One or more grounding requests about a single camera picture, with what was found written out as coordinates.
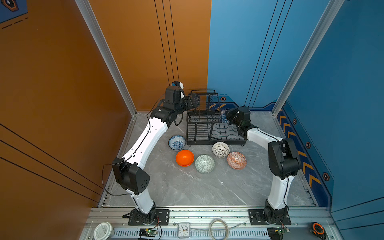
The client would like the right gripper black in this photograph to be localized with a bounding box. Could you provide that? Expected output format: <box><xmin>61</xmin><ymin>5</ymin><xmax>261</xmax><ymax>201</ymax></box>
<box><xmin>224</xmin><ymin>107</ymin><xmax>243</xmax><ymax>129</ymax></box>

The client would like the black wire dish rack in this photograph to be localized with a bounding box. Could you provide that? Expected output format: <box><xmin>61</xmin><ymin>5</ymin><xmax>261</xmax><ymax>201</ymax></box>
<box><xmin>186</xmin><ymin>89</ymin><xmax>246</xmax><ymax>146</ymax></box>

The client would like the blue floral white bowl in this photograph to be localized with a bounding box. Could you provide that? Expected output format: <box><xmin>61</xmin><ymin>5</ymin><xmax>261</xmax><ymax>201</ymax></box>
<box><xmin>168</xmin><ymin>135</ymin><xmax>187</xmax><ymax>151</ymax></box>

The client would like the blue geometric pattern bowl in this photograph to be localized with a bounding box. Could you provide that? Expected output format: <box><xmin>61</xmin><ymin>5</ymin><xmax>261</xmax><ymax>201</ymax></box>
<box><xmin>220</xmin><ymin>110</ymin><xmax>229</xmax><ymax>124</ymax></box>

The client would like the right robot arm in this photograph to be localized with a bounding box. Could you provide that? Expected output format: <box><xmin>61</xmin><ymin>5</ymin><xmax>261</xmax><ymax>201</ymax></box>
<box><xmin>224</xmin><ymin>107</ymin><xmax>301</xmax><ymax>225</ymax></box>

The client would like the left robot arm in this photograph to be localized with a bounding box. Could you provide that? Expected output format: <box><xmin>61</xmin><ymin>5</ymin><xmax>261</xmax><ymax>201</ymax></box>
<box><xmin>111</xmin><ymin>81</ymin><xmax>200</xmax><ymax>225</ymax></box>

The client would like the white lattice bowl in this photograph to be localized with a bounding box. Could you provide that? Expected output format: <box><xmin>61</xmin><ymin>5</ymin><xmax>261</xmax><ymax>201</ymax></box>
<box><xmin>212</xmin><ymin>142</ymin><xmax>230</xmax><ymax>158</ymax></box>

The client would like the red patterned bowl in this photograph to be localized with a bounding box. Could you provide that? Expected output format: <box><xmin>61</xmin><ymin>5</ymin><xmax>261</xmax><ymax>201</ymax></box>
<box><xmin>227</xmin><ymin>152</ymin><xmax>247</xmax><ymax>170</ymax></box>

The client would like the green patterned bowl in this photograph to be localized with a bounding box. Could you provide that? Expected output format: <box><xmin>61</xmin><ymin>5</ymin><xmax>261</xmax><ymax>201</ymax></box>
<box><xmin>195</xmin><ymin>155</ymin><xmax>215</xmax><ymax>174</ymax></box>

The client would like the orange plastic bowl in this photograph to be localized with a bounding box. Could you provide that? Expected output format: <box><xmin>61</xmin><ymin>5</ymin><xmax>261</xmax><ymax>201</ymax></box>
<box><xmin>176</xmin><ymin>150</ymin><xmax>195</xmax><ymax>167</ymax></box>

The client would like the small white clock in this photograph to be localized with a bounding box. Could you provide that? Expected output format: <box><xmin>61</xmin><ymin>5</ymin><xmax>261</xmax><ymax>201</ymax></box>
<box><xmin>178</xmin><ymin>222</ymin><xmax>191</xmax><ymax>239</ymax></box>

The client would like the right circuit board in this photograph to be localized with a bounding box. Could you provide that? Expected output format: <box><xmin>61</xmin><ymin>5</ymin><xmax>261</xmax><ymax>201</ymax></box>
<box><xmin>275</xmin><ymin>227</ymin><xmax>291</xmax><ymax>235</ymax></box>

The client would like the left green circuit board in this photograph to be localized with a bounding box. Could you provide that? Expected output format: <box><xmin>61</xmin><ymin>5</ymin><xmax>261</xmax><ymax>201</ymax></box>
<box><xmin>138</xmin><ymin>228</ymin><xmax>160</xmax><ymax>240</ymax></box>

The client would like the orange black tape measure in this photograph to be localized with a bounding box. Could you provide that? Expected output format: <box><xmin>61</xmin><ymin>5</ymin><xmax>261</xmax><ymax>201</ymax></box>
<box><xmin>309</xmin><ymin>222</ymin><xmax>327</xmax><ymax>240</ymax></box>

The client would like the white round lid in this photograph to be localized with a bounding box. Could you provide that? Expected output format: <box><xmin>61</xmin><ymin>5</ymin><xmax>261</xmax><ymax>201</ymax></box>
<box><xmin>93</xmin><ymin>222</ymin><xmax>115</xmax><ymax>240</ymax></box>

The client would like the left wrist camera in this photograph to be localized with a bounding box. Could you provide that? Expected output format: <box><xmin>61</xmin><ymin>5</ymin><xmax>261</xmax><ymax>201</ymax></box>
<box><xmin>172</xmin><ymin>81</ymin><xmax>184</xmax><ymax>90</ymax></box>

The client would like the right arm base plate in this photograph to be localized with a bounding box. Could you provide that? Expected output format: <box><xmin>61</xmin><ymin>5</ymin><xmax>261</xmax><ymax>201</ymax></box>
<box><xmin>248</xmin><ymin>209</ymin><xmax>292</xmax><ymax>226</ymax></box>

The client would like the coiled white cable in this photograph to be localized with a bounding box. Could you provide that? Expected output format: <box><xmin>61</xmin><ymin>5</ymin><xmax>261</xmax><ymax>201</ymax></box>
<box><xmin>209</xmin><ymin>218</ymin><xmax>230</xmax><ymax>240</ymax></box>

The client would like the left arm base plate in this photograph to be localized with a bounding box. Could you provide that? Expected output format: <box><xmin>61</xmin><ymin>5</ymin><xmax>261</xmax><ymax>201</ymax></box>
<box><xmin>128</xmin><ymin>209</ymin><xmax>170</xmax><ymax>226</ymax></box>

